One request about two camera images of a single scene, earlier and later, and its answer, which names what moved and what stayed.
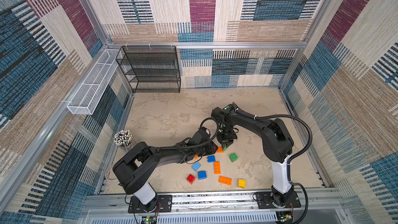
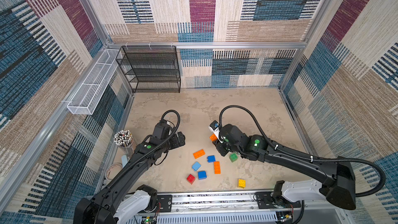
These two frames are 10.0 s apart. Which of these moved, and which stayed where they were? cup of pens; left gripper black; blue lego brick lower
Moved: left gripper black
Stayed: blue lego brick lower; cup of pens
